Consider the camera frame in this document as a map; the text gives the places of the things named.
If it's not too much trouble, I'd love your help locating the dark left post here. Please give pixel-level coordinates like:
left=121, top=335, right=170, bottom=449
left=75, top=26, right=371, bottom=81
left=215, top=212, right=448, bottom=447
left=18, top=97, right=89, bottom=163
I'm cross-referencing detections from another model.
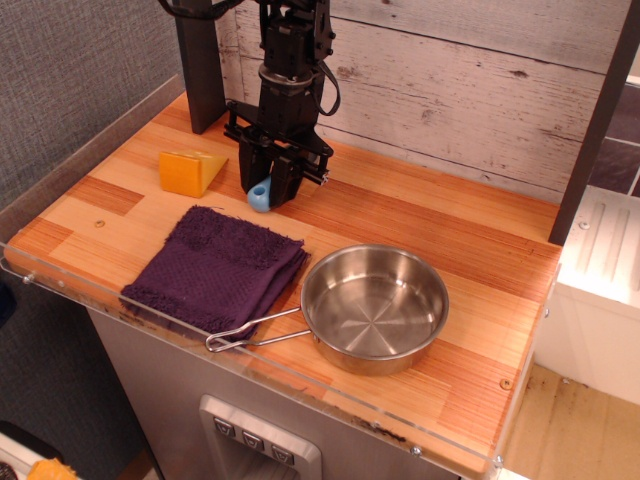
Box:
left=175, top=18, right=227, bottom=134

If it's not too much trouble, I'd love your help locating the white toy sink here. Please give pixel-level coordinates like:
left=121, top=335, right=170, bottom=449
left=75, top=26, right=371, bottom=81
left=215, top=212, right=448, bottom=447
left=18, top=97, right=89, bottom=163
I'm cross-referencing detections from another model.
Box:
left=532, top=74, right=640, bottom=406

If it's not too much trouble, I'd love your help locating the grey toy fridge cabinet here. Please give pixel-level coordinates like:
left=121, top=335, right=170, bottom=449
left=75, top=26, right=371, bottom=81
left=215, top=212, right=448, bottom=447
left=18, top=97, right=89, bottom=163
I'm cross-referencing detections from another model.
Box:
left=90, top=312, right=453, bottom=479

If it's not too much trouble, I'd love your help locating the stainless steel pan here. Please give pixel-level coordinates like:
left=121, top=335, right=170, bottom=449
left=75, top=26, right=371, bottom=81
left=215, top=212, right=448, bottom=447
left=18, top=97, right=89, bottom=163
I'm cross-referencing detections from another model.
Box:
left=205, top=243, right=450, bottom=377

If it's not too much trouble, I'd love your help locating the yellow cheese wedge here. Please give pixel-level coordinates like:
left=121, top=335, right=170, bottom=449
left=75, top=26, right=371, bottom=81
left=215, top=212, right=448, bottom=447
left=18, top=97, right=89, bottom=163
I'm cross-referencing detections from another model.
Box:
left=158, top=151, right=228, bottom=198

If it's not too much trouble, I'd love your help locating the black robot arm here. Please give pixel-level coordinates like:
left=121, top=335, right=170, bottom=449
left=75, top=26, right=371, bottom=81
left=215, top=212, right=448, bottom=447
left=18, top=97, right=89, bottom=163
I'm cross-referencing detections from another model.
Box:
left=225, top=1, right=341, bottom=212

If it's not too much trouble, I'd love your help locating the orange object bottom left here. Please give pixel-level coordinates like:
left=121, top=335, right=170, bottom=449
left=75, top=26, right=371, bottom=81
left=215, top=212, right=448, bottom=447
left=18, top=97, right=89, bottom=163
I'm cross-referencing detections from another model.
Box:
left=26, top=458, right=79, bottom=480

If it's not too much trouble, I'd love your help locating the grey spoon with blue handle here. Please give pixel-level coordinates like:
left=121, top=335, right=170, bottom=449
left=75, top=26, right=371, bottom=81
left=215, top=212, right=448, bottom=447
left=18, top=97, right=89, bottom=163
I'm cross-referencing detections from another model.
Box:
left=247, top=175, right=271, bottom=213

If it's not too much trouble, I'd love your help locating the silver dispenser button panel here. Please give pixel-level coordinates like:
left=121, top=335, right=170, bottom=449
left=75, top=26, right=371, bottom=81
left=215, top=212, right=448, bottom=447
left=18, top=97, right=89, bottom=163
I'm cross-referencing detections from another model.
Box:
left=199, top=395, right=323, bottom=479

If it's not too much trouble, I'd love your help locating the purple folded towel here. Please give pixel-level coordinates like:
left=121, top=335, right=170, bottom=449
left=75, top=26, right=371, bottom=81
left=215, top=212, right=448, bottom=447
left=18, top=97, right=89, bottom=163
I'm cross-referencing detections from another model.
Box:
left=121, top=206, right=309, bottom=333

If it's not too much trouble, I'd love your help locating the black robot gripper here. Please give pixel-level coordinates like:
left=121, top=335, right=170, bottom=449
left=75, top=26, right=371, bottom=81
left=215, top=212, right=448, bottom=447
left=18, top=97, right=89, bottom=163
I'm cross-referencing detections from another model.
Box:
left=225, top=74, right=333, bottom=208

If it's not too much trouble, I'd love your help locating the dark post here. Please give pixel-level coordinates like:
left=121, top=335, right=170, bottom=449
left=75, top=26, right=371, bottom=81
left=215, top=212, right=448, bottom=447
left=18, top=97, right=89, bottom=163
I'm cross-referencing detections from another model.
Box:
left=175, top=18, right=227, bottom=134
left=548, top=0, right=639, bottom=246

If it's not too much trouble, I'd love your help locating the dark right post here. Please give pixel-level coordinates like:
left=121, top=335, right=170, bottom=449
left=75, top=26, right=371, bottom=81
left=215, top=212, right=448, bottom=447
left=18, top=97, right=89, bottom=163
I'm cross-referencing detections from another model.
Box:
left=548, top=0, right=639, bottom=246

